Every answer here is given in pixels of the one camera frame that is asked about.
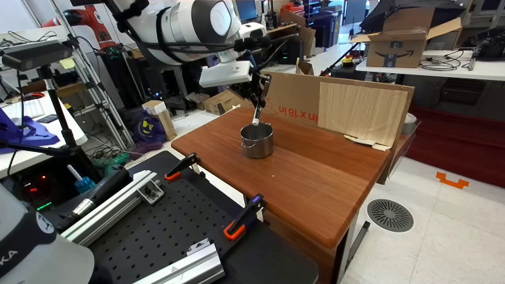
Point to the black and white marker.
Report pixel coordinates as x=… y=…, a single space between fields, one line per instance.
x=256 y=118

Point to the pale corrugated cardboard panel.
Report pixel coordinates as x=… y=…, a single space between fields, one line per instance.
x=360 y=110

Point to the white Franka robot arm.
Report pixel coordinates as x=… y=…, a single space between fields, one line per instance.
x=174 y=25

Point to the white work table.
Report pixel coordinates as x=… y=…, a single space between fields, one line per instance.
x=474 y=71

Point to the purple cloth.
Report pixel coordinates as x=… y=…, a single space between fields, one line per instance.
x=24 y=134

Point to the black cylindrical tool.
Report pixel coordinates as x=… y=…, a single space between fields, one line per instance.
x=103 y=189

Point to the white desk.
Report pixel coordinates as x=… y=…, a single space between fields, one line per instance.
x=37 y=110

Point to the red yellow emergency stop button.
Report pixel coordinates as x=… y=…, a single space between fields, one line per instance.
x=348 y=58

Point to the aluminium ladder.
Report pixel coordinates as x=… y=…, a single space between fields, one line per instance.
x=103 y=99

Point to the small tan cardboard box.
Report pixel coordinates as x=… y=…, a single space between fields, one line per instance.
x=160 y=118

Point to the black camera tripod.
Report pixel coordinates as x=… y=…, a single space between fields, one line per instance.
x=64 y=123

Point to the black stereo camera bar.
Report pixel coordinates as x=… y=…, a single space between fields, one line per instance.
x=37 y=53

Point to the orange black bar clamp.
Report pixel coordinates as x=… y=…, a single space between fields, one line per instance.
x=182 y=167
x=243 y=218

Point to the brown cardboard backdrop sheet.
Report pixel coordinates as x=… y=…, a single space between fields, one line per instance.
x=286 y=99

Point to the flat brown cardboard box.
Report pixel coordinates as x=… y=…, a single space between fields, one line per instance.
x=218 y=102

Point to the small steel pot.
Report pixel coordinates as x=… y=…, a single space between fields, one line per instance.
x=258 y=142

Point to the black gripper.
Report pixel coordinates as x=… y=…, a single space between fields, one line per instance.
x=261 y=63

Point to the red floor mat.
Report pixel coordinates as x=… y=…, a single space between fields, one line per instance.
x=463 y=142

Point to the brown wooden table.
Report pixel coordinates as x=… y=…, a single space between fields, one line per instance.
x=305 y=178

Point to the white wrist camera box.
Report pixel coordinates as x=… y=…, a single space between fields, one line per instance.
x=226 y=72

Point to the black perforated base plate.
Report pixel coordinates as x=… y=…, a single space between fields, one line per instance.
x=158 y=230

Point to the red machine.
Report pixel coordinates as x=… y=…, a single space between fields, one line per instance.
x=92 y=23

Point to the black control box with lights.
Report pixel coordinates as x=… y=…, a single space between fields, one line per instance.
x=32 y=189

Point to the purple patterned bag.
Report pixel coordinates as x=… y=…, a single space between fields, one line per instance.
x=147 y=128

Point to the round metal floor drain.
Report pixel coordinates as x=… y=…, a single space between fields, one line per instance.
x=390 y=214

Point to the aluminium extrusion rail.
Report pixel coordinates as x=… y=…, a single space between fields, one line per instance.
x=113 y=207
x=190 y=268

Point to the open Amazon cardboard box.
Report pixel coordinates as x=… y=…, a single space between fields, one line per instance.
x=395 y=47

